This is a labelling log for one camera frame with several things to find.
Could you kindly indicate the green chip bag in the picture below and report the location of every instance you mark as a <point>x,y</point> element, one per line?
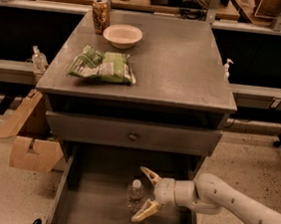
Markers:
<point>110,67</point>

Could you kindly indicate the white pump dispenser bottle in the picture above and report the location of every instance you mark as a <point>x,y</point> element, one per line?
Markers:
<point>226,67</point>

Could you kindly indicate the open cardboard box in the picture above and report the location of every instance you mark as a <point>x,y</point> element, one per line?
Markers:
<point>34,147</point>

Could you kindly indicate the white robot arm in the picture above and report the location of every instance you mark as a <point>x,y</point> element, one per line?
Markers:
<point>207,194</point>

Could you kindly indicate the clear plastic water bottle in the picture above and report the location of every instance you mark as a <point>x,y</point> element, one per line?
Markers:
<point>135,195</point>

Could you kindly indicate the round metal drawer knob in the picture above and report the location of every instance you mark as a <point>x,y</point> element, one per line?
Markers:
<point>132,136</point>

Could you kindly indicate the grey wooden drawer cabinet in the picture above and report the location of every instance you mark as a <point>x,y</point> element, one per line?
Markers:
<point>179,78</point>

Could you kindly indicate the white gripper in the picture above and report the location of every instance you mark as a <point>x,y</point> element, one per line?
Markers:
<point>164,191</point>

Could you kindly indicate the open grey middle drawer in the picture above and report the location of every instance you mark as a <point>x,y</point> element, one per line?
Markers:
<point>94,186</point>

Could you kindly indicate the gold patterned drink can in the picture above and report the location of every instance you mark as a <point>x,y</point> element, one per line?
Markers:
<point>101,15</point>

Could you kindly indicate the clear sanitizer bottle left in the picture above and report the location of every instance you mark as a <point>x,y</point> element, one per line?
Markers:
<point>39,60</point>

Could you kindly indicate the white paper bowl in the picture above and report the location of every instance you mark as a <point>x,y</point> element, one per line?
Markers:
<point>122,36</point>

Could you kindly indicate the closed grey upper drawer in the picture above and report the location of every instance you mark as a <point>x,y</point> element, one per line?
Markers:
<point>150,136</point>

